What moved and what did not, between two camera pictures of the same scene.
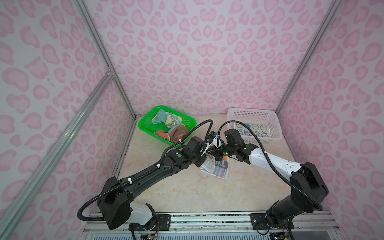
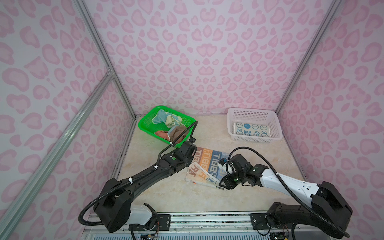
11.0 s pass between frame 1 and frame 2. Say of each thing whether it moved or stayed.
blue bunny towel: stayed
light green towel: stayed
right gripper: moved
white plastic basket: stayed
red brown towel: stayed
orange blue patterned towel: moved
